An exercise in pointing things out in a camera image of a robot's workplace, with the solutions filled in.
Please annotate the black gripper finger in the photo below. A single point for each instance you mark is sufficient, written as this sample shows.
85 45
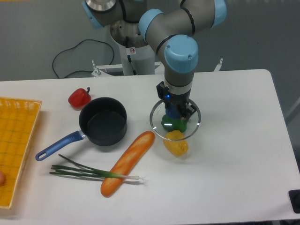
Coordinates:
186 110

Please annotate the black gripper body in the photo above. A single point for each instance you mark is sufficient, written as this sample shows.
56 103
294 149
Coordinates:
175 96

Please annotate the black object at table edge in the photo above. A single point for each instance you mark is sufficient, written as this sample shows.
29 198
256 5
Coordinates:
294 196

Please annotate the red bell pepper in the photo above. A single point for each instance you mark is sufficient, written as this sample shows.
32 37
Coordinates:
80 97

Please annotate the yellow woven basket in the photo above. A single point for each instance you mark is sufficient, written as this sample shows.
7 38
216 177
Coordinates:
17 122

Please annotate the glass lid with blue knob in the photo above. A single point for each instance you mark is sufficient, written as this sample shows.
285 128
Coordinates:
158 111

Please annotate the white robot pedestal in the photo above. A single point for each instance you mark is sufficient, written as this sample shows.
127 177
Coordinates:
137 57

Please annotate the yellow bell pepper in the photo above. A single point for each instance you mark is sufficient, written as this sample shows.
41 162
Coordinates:
177 148

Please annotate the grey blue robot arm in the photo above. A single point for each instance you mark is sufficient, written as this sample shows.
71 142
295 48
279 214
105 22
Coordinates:
143 34

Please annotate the baguette bread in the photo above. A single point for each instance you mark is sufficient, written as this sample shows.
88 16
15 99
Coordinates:
136 150

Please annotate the green spring onion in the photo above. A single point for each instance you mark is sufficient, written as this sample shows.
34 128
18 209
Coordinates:
93 173

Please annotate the green bell pepper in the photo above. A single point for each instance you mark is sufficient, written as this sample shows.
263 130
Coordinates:
170 124

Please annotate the black pot with blue handle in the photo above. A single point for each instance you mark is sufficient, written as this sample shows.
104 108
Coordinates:
103 121

